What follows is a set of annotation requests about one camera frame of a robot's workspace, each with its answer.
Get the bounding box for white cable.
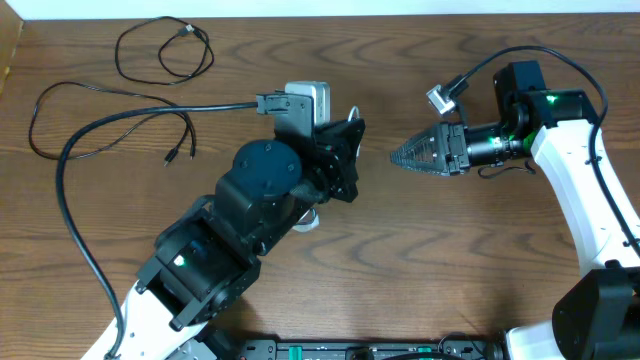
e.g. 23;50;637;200
292;104;362;234

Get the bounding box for long black cable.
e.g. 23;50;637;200
28;81;197;168

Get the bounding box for black usb cable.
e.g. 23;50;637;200
114;15;216;86

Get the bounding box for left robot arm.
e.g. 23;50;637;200
116;119;366;359

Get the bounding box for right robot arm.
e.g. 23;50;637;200
391;61;639;359

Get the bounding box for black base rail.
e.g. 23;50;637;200
199;327;506;360

